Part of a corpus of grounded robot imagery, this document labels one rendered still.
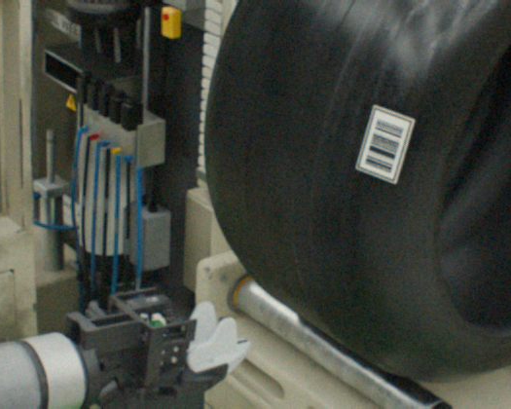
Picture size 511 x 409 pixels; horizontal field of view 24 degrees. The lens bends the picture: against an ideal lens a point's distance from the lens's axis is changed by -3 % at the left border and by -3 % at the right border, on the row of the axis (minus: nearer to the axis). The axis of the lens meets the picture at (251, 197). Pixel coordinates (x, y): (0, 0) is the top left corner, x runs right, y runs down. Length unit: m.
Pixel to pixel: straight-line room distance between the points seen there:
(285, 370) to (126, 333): 0.39
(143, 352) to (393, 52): 0.35
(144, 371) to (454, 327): 0.33
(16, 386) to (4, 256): 0.65
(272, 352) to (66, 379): 0.47
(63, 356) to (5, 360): 0.06
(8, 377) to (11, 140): 0.66
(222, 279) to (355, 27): 0.48
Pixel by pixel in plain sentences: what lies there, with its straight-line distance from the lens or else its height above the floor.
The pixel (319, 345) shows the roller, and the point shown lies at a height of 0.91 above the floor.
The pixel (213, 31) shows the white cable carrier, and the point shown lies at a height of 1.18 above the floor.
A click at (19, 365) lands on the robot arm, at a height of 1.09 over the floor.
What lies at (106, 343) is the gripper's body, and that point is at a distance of 1.11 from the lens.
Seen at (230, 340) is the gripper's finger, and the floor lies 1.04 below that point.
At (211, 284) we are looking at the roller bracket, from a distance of 1.51.
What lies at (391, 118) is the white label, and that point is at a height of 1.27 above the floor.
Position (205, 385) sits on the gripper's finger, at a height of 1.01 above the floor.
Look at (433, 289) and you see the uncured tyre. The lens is 1.21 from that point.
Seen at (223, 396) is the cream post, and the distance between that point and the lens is 1.78.
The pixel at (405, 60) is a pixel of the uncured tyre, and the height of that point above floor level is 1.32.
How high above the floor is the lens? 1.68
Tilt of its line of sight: 26 degrees down
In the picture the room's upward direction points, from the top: 3 degrees clockwise
